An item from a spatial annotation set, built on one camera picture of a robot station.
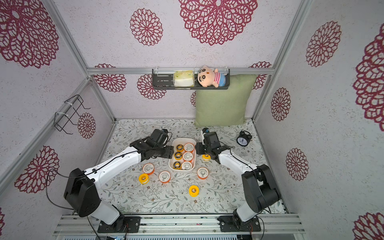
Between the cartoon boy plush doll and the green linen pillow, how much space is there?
50 millimetres

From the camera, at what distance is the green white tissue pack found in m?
0.91

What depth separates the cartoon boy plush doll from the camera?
866 mm

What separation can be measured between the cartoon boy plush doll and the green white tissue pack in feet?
0.15
